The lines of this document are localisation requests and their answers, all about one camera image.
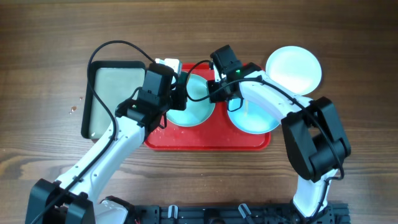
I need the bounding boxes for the light blue plate front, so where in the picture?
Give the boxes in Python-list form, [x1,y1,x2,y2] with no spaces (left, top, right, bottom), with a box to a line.
[167,74,215,127]

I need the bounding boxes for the light blue plate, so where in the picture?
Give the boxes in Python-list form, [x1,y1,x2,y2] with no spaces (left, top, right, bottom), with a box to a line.
[227,98,280,134]
[167,74,215,127]

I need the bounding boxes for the white plate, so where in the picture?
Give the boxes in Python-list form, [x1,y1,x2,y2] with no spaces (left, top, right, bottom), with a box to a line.
[266,46,322,95]

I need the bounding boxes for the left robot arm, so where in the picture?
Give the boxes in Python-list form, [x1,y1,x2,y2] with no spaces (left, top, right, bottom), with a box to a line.
[25,58,187,223]

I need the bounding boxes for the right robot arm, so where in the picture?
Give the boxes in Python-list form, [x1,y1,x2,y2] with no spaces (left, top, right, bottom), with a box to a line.
[209,45,351,223]

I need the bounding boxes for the red plastic tray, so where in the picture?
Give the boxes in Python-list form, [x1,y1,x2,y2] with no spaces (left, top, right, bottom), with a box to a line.
[143,63,272,152]

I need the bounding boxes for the left black cable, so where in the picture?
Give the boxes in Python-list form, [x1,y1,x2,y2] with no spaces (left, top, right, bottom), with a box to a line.
[29,39,156,224]

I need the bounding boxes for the black cable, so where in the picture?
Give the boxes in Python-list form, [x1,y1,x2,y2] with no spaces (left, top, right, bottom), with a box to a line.
[185,59,346,218]
[29,39,156,224]

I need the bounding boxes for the right black cable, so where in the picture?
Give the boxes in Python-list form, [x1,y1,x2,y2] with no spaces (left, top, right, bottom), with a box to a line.
[185,59,346,218]

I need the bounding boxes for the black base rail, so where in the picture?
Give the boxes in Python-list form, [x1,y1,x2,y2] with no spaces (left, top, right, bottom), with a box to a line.
[128,203,351,224]

